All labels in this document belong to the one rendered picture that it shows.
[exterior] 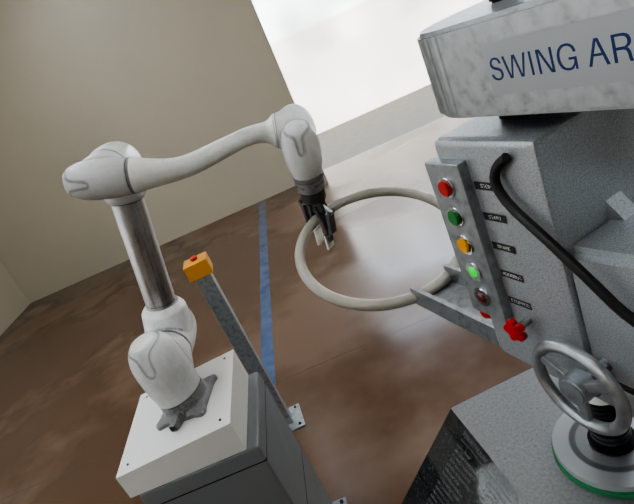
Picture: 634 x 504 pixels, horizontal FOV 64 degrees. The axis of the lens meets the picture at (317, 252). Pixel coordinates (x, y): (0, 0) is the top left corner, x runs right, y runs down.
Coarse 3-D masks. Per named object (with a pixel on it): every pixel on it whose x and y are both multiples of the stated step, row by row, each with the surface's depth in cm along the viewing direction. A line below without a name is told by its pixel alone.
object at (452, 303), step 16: (448, 272) 128; (416, 288) 125; (448, 288) 127; (464, 288) 124; (432, 304) 120; (448, 304) 114; (464, 304) 119; (448, 320) 117; (464, 320) 110; (480, 320) 104; (480, 336) 107; (496, 336) 101; (608, 400) 81
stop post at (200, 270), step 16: (208, 256) 249; (192, 272) 239; (208, 272) 241; (208, 288) 245; (224, 304) 249; (224, 320) 252; (240, 336) 256; (240, 352) 259; (256, 352) 269; (256, 368) 264; (272, 384) 270; (288, 416) 277
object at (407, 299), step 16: (368, 192) 159; (384, 192) 158; (400, 192) 157; (416, 192) 154; (336, 208) 159; (304, 240) 149; (304, 256) 145; (304, 272) 139; (320, 288) 134; (432, 288) 126; (336, 304) 131; (352, 304) 128; (368, 304) 127; (384, 304) 126; (400, 304) 126
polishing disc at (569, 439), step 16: (560, 432) 102; (576, 432) 101; (560, 448) 99; (576, 448) 98; (576, 464) 95; (592, 464) 93; (608, 464) 92; (624, 464) 91; (592, 480) 91; (608, 480) 90; (624, 480) 89
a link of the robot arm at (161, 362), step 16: (144, 336) 158; (160, 336) 156; (176, 336) 165; (128, 352) 156; (144, 352) 152; (160, 352) 153; (176, 352) 157; (144, 368) 152; (160, 368) 152; (176, 368) 155; (192, 368) 162; (144, 384) 154; (160, 384) 153; (176, 384) 155; (192, 384) 160; (160, 400) 156; (176, 400) 157
